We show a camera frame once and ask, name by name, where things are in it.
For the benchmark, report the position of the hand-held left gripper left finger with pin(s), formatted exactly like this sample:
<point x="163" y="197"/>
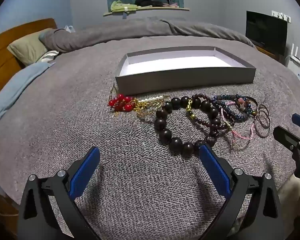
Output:
<point x="83" y="173"/>

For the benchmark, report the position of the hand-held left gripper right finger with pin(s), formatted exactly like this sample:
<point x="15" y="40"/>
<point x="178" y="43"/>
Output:
<point x="215" y="170"/>

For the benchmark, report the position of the thin metal bangle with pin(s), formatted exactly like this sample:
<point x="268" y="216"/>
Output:
<point x="258" y="106"/>
<point x="262" y="136"/>

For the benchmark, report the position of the white pearl strand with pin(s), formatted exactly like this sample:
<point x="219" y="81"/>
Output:
<point x="152" y="99"/>

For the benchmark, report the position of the shallow grey cardboard box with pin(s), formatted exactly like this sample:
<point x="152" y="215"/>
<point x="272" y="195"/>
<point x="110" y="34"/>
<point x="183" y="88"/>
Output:
<point x="180" y="80"/>

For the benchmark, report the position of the grey bed blanket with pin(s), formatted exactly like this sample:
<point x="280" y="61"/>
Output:
<point x="90" y="120"/>

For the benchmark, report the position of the wooden television stand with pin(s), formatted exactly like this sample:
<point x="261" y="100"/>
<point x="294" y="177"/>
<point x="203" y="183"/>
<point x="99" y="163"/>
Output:
<point x="267" y="51"/>

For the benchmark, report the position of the black television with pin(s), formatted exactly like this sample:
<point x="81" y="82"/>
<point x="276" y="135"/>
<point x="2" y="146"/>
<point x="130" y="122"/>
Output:
<point x="265" y="30"/>

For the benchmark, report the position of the light blue blanket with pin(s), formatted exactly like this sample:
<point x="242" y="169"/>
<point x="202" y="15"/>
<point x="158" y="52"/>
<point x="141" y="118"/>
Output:
<point x="12" y="85"/>

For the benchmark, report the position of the striped pillow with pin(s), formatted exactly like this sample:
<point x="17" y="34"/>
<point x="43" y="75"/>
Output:
<point x="48" y="55"/>

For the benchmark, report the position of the olive green pillow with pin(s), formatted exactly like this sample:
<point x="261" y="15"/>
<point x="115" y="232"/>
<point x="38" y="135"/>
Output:
<point x="27" y="47"/>

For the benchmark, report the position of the white plastic bag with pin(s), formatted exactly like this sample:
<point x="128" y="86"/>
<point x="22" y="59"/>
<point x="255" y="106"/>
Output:
<point x="69" y="29"/>

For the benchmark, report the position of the wooden headboard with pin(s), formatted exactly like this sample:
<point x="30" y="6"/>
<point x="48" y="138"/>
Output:
<point x="0" y="55"/>

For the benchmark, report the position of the grey duvet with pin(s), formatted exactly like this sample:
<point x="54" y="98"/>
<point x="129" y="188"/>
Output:
<point x="140" y="30"/>

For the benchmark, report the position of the small pink item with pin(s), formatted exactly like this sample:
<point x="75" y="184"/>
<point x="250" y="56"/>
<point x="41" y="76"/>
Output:
<point x="171" y="4"/>

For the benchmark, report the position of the green cloth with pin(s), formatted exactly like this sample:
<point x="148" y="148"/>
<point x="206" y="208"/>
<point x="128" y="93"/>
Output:
<point x="122" y="6"/>

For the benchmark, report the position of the wooden window sill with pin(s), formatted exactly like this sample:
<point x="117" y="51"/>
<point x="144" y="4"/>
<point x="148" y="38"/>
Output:
<point x="152" y="9"/>

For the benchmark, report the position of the black cloth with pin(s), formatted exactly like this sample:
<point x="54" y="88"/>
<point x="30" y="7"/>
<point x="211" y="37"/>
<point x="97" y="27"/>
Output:
<point x="147" y="2"/>

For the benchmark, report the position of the white wall sockets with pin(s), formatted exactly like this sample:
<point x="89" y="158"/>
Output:
<point x="281" y="15"/>

